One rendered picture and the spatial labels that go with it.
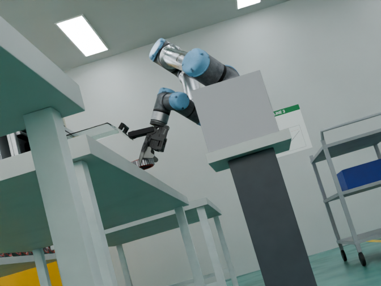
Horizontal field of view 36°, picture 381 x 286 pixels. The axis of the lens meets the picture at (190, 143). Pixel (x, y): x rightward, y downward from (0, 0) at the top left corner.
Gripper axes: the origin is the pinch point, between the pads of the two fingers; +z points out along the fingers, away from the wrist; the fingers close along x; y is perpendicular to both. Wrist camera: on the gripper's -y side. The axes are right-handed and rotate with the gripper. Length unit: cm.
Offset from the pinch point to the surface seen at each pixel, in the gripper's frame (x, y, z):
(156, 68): 516, -127, -173
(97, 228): -110, 18, 25
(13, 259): 163, -105, 75
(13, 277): 332, -166, 115
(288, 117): 515, 60, -150
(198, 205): 142, 14, 5
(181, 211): 98, 10, 12
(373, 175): 226, 133, -57
